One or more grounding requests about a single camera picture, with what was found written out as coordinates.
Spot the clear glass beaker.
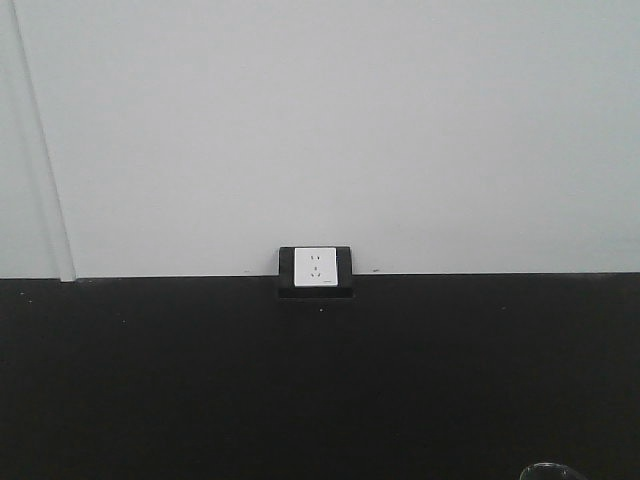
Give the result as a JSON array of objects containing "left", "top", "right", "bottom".
[{"left": 518, "top": 462, "right": 586, "bottom": 480}]

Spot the black socket mounting box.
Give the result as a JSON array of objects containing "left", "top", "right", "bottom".
[{"left": 278, "top": 246, "right": 353, "bottom": 300}]

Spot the white wall power socket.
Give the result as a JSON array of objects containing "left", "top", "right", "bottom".
[{"left": 293, "top": 247, "right": 338, "bottom": 288}]

